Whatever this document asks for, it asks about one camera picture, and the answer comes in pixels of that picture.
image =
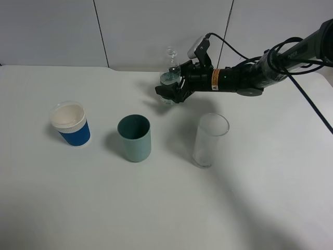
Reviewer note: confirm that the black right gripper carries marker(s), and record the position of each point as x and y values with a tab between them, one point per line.
195	78

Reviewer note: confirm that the clear green-label water bottle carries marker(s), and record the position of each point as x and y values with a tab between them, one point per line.
169	59

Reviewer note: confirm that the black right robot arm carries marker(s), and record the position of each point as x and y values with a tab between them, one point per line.
252	76

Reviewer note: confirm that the teal green plastic cup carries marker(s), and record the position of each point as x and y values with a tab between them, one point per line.
134	131

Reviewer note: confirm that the blue white paper cup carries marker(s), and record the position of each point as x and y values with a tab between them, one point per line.
69	119

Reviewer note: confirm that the tall clear drinking glass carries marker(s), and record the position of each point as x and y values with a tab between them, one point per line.
210	129

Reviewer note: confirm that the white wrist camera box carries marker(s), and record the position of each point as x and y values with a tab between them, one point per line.
199	48

